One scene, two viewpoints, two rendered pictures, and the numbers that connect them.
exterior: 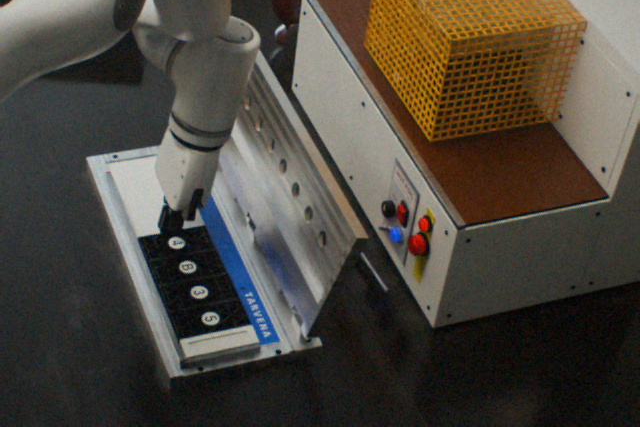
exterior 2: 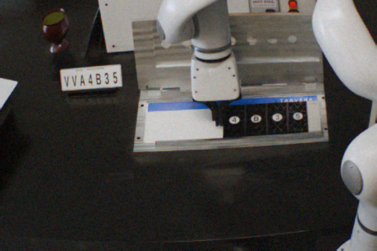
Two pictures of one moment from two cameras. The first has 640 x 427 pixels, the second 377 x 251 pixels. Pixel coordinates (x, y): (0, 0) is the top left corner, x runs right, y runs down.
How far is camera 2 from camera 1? 151 cm
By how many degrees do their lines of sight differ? 40
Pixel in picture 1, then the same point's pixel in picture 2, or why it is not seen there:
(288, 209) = (254, 52)
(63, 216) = (175, 175)
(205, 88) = (224, 19)
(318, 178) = (270, 17)
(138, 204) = (188, 134)
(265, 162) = not seen: hidden behind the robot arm
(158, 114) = (98, 116)
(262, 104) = not seen: hidden behind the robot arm
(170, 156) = (212, 78)
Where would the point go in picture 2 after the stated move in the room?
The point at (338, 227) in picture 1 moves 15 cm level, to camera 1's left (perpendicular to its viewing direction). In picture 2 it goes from (298, 25) to (275, 62)
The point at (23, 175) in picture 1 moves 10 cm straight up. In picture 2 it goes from (128, 189) to (120, 158)
